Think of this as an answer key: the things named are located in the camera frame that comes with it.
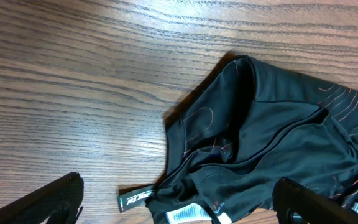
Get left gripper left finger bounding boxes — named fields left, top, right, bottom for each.
left=0, top=172, right=84, bottom=224

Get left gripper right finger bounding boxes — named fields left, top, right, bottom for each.
left=273, top=177, right=358, bottom=224

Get black cycling jersey orange lines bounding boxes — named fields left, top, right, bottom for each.
left=117, top=55, right=358, bottom=223

